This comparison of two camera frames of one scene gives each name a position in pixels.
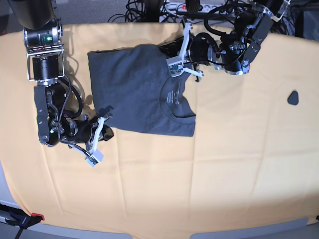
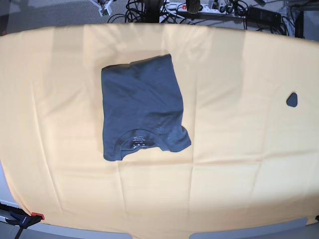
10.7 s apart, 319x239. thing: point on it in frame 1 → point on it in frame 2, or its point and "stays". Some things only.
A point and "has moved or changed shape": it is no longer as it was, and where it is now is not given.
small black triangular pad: (293, 98) stays
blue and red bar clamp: (20, 218) stays
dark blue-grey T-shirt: (133, 87) has moved or changed shape
